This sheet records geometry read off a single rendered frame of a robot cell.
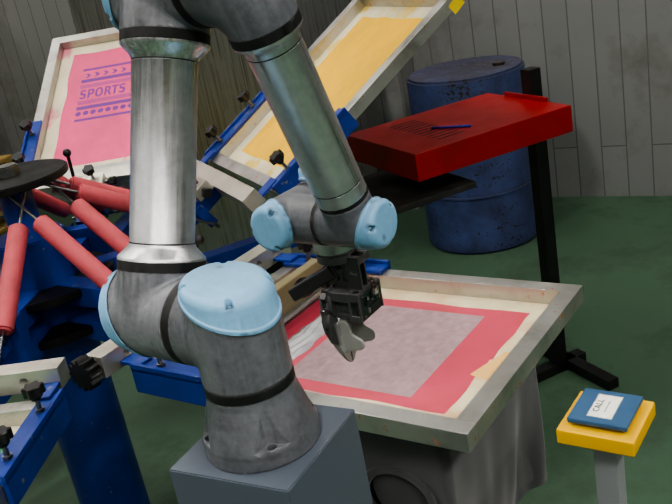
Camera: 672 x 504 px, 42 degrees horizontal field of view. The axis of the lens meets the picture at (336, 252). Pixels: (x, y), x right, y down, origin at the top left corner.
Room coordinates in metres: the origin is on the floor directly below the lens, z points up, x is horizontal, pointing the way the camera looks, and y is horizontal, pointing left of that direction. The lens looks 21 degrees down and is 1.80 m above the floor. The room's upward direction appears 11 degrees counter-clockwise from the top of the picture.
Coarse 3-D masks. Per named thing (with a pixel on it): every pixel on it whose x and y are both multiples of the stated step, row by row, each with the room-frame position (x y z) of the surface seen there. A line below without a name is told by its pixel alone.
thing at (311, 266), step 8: (304, 264) 1.92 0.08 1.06; (312, 264) 1.91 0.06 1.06; (296, 272) 1.88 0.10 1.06; (304, 272) 1.88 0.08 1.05; (312, 272) 1.90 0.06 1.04; (288, 280) 1.84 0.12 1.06; (296, 280) 1.85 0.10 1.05; (280, 288) 1.81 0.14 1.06; (288, 288) 1.83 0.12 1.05; (320, 288) 1.92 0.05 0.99; (280, 296) 1.80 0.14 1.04; (288, 296) 1.82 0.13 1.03; (288, 304) 1.82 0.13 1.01; (296, 304) 1.84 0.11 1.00
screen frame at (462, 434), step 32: (416, 288) 1.88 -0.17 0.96; (448, 288) 1.82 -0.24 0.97; (480, 288) 1.78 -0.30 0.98; (512, 288) 1.73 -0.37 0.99; (544, 288) 1.69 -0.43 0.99; (576, 288) 1.66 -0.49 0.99; (544, 320) 1.55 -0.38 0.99; (512, 352) 1.44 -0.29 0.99; (544, 352) 1.48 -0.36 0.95; (512, 384) 1.36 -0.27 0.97; (384, 416) 1.31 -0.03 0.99; (416, 416) 1.29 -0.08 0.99; (480, 416) 1.25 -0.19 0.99; (448, 448) 1.23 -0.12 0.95
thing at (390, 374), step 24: (288, 336) 1.77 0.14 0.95; (312, 360) 1.63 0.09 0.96; (336, 360) 1.61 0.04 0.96; (360, 360) 1.59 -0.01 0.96; (384, 360) 1.57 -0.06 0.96; (408, 360) 1.55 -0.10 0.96; (432, 360) 1.53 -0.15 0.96; (456, 360) 1.52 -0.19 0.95; (480, 360) 1.50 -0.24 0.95; (312, 384) 1.53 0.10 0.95; (336, 384) 1.51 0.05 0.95; (360, 384) 1.49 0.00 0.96; (384, 384) 1.48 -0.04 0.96; (408, 384) 1.46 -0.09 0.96; (432, 384) 1.44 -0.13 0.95; (456, 384) 1.43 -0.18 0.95; (432, 408) 1.36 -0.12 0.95
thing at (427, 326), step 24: (312, 312) 1.87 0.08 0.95; (384, 312) 1.80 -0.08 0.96; (408, 312) 1.77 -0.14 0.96; (432, 312) 1.75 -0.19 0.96; (456, 312) 1.73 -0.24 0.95; (480, 312) 1.70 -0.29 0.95; (504, 312) 1.68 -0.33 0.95; (384, 336) 1.68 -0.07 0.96; (408, 336) 1.66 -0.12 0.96; (432, 336) 1.64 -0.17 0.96; (456, 336) 1.61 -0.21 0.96; (480, 336) 1.60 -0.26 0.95; (504, 336) 1.58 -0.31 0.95
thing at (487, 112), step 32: (480, 96) 3.15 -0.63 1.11; (512, 96) 3.04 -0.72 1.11; (384, 128) 2.94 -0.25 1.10; (416, 128) 2.85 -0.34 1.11; (448, 128) 2.77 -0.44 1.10; (480, 128) 2.69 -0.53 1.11; (512, 128) 2.68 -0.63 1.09; (544, 128) 2.73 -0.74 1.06; (384, 160) 2.72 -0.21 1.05; (416, 160) 2.54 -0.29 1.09; (448, 160) 2.58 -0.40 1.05; (480, 160) 2.62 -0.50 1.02
